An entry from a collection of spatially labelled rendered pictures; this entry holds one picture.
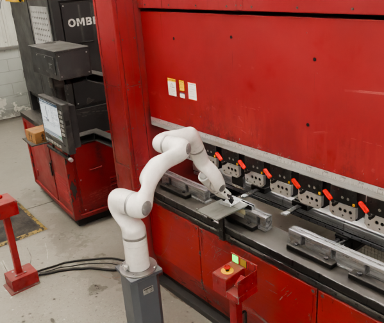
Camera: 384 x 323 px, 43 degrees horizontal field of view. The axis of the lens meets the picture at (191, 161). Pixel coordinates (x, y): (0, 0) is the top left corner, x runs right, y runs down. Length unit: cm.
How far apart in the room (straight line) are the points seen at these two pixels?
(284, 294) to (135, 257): 96
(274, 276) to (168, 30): 165
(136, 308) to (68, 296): 167
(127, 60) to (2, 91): 622
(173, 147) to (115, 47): 114
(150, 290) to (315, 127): 116
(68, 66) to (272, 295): 194
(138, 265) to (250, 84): 113
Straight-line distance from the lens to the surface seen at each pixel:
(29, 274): 435
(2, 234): 531
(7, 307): 425
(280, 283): 292
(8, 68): 943
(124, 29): 337
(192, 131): 258
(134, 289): 249
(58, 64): 333
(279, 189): 277
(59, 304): 411
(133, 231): 236
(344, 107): 236
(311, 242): 279
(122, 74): 338
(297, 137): 257
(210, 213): 296
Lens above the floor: 240
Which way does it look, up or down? 22 degrees down
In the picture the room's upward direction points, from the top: 4 degrees counter-clockwise
